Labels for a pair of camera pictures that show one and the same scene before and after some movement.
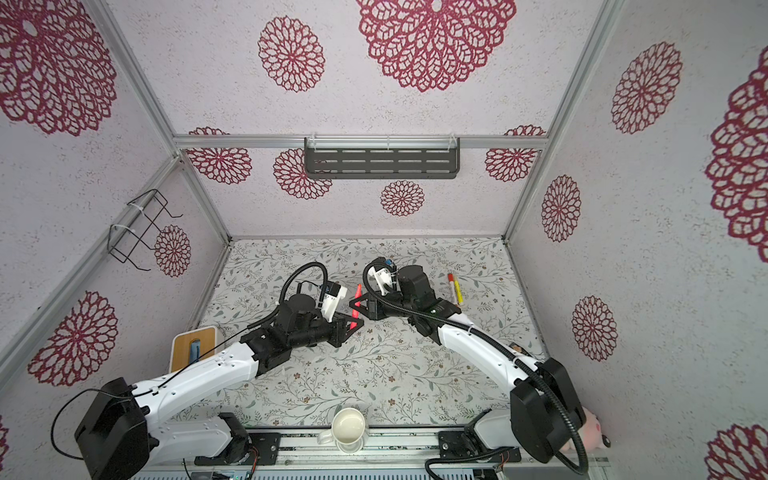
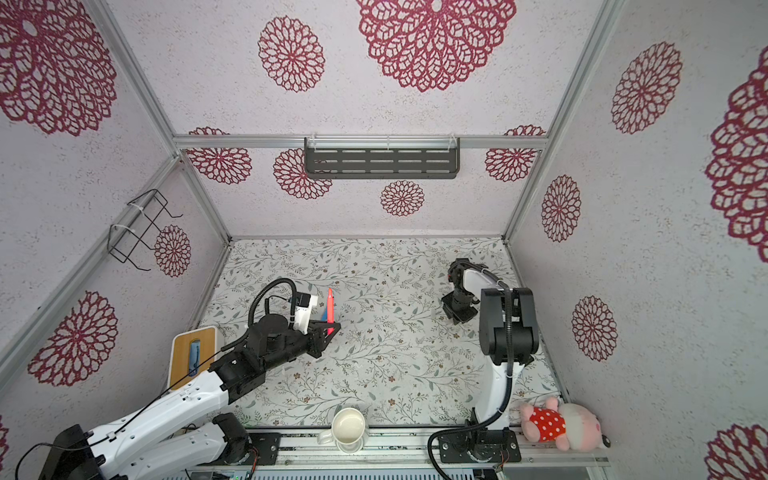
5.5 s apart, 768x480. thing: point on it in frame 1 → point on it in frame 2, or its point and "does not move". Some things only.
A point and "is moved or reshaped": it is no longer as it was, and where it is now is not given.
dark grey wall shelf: [382, 157] does not move
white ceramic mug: [347, 431] does not move
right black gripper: [375, 309] → [458, 317]
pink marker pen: [356, 313] is moved or reshaped
